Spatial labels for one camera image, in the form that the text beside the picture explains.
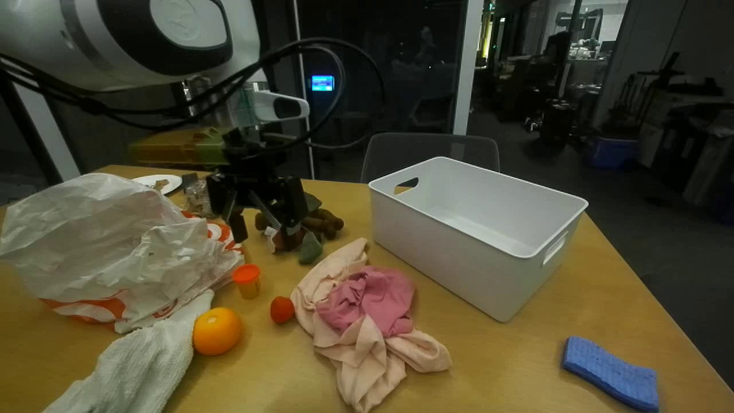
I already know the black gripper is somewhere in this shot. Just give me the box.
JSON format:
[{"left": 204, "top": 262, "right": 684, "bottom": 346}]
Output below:
[{"left": 216, "top": 129, "right": 308, "bottom": 243}]

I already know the pink t-shirt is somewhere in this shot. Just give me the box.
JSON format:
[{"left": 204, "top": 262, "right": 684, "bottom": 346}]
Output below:
[{"left": 317, "top": 267, "right": 416, "bottom": 338}]

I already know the white orange plastic bag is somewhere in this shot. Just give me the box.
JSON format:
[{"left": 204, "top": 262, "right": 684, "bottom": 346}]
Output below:
[{"left": 0, "top": 172, "right": 244, "bottom": 333}]

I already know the peach t-shirt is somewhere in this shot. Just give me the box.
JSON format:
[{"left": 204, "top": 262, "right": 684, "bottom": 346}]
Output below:
[{"left": 292, "top": 238, "right": 451, "bottom": 413}]

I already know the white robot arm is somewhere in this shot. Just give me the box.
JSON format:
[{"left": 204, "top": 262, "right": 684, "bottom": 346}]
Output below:
[{"left": 0, "top": 0, "right": 310, "bottom": 143}]

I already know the clear bag of granola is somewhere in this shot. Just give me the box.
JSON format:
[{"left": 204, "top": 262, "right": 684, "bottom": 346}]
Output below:
[{"left": 181, "top": 174, "right": 214, "bottom": 219}]

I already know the brown green plush toy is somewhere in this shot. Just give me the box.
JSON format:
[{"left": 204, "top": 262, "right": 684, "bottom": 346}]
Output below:
[{"left": 255, "top": 196, "right": 344, "bottom": 267}]

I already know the small orange cup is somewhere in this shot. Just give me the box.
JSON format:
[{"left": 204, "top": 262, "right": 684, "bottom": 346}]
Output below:
[{"left": 234, "top": 263, "right": 259, "bottom": 298}]

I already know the white plate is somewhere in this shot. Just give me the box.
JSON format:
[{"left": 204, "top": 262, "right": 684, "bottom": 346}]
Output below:
[{"left": 135, "top": 174, "right": 183, "bottom": 196}]

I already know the small red tomato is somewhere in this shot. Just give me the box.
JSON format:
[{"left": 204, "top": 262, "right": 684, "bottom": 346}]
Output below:
[{"left": 271, "top": 296, "right": 296, "bottom": 327}]

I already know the grey office chair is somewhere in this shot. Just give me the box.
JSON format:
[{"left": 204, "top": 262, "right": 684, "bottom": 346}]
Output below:
[{"left": 361, "top": 130, "right": 500, "bottom": 181}]

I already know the orange fruit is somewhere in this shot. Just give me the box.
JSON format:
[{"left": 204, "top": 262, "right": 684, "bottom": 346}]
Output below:
[{"left": 193, "top": 307, "right": 244, "bottom": 356}]

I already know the white grey towel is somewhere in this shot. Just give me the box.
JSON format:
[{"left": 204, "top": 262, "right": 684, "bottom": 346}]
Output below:
[{"left": 43, "top": 290, "right": 214, "bottom": 413}]

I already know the white plastic bin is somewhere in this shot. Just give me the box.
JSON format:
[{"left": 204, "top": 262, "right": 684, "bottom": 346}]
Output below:
[{"left": 370, "top": 156, "right": 589, "bottom": 322}]

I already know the blue bin in background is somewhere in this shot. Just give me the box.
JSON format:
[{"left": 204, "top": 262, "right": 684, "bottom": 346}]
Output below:
[{"left": 589, "top": 138, "right": 638, "bottom": 169}]

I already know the blue sponge cloth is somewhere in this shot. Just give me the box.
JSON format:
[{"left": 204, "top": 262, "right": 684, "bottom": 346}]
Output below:
[{"left": 563, "top": 338, "right": 660, "bottom": 410}]

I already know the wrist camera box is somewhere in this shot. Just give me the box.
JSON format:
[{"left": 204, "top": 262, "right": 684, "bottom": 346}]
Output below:
[{"left": 248, "top": 89, "right": 310, "bottom": 123}]

